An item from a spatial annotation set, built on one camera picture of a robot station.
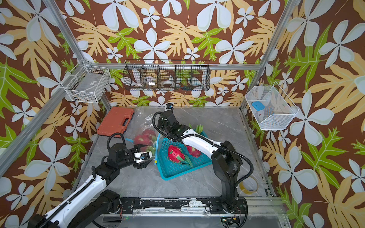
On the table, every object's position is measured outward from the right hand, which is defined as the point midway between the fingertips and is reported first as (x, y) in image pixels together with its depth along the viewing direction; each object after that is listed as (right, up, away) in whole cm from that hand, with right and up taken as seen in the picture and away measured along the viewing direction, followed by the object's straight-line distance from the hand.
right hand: (160, 117), depth 86 cm
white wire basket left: (-45, +21, +1) cm, 50 cm away
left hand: (-6, -18, -6) cm, 20 cm away
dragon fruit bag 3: (+10, -23, -1) cm, 25 cm away
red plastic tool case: (-36, -3, +20) cm, 41 cm away
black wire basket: (+3, +30, +11) cm, 32 cm away
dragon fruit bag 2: (-7, -11, +5) cm, 14 cm away
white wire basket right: (+67, +4, -9) cm, 68 cm away
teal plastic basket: (+5, -33, +2) cm, 33 cm away
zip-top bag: (-17, -10, +18) cm, 26 cm away
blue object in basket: (+60, +7, 0) cm, 61 cm away
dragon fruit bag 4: (+20, -21, +1) cm, 29 cm away
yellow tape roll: (+53, -40, -4) cm, 67 cm away
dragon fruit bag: (-9, -15, +1) cm, 17 cm away
